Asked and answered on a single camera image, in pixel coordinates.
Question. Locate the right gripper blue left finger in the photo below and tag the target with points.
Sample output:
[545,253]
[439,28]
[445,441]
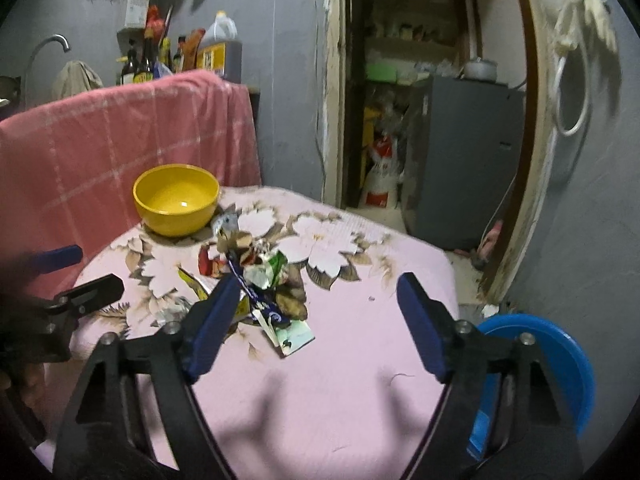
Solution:
[205,327]

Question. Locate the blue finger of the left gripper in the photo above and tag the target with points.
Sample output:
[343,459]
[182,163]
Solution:
[56,259]
[89,297]

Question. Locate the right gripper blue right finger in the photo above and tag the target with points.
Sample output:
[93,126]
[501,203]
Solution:
[430,325]

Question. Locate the blue snack wrapper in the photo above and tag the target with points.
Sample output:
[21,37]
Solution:
[258,298]

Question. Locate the red yellow snack wrapper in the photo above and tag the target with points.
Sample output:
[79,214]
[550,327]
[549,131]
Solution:
[211,263]

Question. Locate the green white wrapper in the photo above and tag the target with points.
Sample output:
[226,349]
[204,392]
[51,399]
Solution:
[266,274]

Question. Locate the brown nut shells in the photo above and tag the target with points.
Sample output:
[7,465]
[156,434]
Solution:
[291,294]

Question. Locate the pink floral table cloth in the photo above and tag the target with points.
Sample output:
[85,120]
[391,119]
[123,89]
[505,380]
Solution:
[351,404]

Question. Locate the pink plaid towel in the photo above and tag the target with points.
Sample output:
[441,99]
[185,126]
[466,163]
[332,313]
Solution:
[68,167]

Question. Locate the yellow plastic bowl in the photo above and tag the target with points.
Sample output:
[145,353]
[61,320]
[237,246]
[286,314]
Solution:
[176,200]

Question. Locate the red white rice bag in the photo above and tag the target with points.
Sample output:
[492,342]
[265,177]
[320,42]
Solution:
[382,181]

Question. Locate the beige rag on faucet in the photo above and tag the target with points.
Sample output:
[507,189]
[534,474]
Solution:
[74,78]

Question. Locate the grey mini fridge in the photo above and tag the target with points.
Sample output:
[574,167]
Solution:
[464,142]

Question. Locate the dark vinegar bottle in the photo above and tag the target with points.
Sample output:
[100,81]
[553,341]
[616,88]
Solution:
[131,64]

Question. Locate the dark soy sauce bottle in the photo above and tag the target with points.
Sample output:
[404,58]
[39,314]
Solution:
[145,70]

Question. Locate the orange sauce bottle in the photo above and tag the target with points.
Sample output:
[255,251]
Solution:
[190,49]

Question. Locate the metal pot on fridge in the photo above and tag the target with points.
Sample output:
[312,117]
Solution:
[480,69]

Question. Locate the large cooking oil jug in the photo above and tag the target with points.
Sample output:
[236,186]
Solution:
[220,50]

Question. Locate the cream rubber gloves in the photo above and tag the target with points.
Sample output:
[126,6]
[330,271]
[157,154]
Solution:
[577,15]

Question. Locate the white box on wall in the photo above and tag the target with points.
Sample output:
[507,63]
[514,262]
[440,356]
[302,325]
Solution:
[135,12]

